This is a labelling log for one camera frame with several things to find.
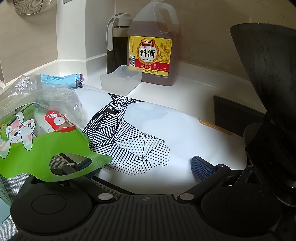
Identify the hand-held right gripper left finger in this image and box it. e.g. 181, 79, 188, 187
30, 159, 116, 202

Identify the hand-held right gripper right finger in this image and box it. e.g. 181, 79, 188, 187
178, 156, 263, 202

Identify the green cartoon plastic bag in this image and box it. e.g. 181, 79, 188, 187
0, 103, 114, 183

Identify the translucent plastic container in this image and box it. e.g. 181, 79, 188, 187
100, 65, 142, 96

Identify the white mat geometric print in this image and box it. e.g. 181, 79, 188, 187
74, 83, 249, 194

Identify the yellow flat pad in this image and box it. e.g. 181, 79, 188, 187
198, 118, 233, 135

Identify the red white packet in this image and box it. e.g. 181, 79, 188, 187
45, 110, 76, 133

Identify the black gas stove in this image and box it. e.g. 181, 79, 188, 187
213, 95, 296, 209

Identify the grey felt mat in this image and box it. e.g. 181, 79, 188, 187
0, 153, 70, 234

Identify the crumpled clear plastic wrap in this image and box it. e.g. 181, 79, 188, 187
0, 74, 84, 130

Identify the pale blue sheet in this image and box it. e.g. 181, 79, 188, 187
0, 176, 12, 224

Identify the dark sauce dispenser bottle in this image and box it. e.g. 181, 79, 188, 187
106, 13, 132, 75

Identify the cooking wine jug yellow label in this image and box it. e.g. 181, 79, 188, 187
127, 0, 182, 87

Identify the black wok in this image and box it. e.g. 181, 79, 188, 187
230, 23, 296, 130

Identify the metal mesh strainer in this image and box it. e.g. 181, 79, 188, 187
13, 0, 51, 15

